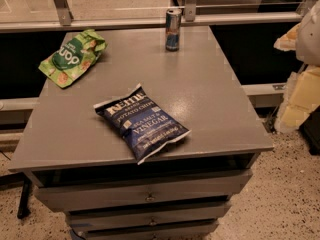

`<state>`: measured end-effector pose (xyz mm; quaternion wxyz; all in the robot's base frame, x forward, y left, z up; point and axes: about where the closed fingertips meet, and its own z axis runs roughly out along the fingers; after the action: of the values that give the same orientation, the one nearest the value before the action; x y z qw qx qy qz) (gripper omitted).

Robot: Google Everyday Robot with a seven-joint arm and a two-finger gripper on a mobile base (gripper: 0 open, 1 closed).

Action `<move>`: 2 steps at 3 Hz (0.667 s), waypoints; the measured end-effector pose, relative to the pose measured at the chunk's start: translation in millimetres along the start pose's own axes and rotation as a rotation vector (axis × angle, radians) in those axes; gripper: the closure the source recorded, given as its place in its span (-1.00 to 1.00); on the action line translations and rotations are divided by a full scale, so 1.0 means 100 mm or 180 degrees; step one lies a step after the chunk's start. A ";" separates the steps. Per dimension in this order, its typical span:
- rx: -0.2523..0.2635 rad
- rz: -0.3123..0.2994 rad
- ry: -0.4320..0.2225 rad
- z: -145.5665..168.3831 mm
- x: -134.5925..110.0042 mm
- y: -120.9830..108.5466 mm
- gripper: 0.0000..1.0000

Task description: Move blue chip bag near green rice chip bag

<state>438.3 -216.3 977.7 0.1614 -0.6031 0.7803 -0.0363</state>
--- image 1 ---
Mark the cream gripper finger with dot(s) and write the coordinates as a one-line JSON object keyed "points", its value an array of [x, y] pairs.
{"points": [[300, 99], [287, 42]]}

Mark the blue potato chip bag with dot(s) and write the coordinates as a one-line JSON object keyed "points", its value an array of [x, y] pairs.
{"points": [[144, 126]]}

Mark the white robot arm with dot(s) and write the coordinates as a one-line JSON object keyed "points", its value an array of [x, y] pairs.
{"points": [[308, 38]]}

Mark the green rice chip bag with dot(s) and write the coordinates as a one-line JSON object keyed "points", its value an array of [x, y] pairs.
{"points": [[73, 58]]}

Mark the blue silver energy drink can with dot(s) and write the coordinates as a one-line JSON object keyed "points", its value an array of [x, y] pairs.
{"points": [[173, 22]]}

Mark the top grey drawer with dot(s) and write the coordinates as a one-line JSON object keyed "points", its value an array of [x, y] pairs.
{"points": [[182, 187]]}

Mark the grey drawer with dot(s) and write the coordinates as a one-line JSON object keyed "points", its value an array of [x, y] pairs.
{"points": [[182, 187], [148, 216], [151, 232]]}

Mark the bottom grey drawer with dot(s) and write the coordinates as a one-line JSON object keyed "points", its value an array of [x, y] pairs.
{"points": [[151, 232]]}

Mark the grey drawer cabinet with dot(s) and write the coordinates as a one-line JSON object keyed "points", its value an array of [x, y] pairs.
{"points": [[66, 143]]}

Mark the middle grey drawer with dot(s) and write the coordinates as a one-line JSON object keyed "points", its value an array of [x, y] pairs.
{"points": [[148, 216]]}

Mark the glass railing barrier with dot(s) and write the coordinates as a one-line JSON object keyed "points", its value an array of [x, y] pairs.
{"points": [[49, 15]]}

